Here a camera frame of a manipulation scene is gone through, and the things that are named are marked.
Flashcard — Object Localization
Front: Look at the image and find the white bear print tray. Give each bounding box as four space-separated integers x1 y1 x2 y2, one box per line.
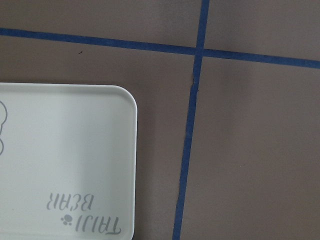
0 83 138 240

